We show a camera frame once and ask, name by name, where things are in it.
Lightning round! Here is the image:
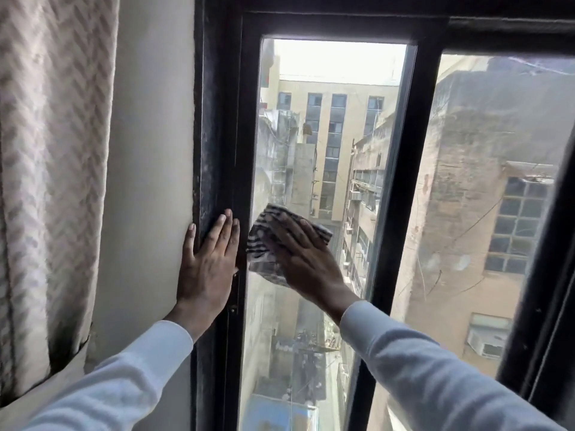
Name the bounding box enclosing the person's left hand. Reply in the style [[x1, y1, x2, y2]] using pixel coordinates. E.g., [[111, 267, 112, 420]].
[[176, 209, 240, 329]]

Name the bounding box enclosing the person's right hand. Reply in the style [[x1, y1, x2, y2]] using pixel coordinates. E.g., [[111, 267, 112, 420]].
[[258, 213, 361, 324]]

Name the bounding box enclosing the black and white striped cloth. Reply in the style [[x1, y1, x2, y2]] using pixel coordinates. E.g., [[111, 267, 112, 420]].
[[246, 204, 333, 289]]

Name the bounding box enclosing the person's left forearm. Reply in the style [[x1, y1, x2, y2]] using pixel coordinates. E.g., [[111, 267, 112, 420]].
[[20, 304, 195, 431]]

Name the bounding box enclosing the person's right forearm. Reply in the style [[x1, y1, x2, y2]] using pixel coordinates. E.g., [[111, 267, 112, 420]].
[[314, 287, 568, 431]]

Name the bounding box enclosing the tan multi-storey building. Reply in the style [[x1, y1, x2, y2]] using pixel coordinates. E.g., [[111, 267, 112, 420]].
[[263, 74, 400, 220]]

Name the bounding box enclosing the black sliding window sash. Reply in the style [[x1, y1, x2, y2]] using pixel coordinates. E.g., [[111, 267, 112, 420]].
[[442, 15, 575, 418], [223, 12, 450, 431]]

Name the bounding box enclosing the blue rooftop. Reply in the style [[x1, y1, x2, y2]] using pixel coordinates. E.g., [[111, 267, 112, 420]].
[[246, 392, 320, 431]]

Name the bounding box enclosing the beige chevron patterned curtain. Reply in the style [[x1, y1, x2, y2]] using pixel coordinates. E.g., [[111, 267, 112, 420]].
[[0, 0, 121, 404]]

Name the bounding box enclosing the brown weathered building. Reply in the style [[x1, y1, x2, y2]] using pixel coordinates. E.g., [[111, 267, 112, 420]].
[[341, 54, 569, 427]]

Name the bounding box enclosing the white window air conditioner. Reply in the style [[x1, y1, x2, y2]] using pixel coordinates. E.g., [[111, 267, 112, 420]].
[[466, 325, 511, 360]]

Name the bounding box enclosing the black outer window frame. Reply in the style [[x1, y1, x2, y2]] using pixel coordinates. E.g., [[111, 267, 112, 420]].
[[190, 0, 575, 431]]

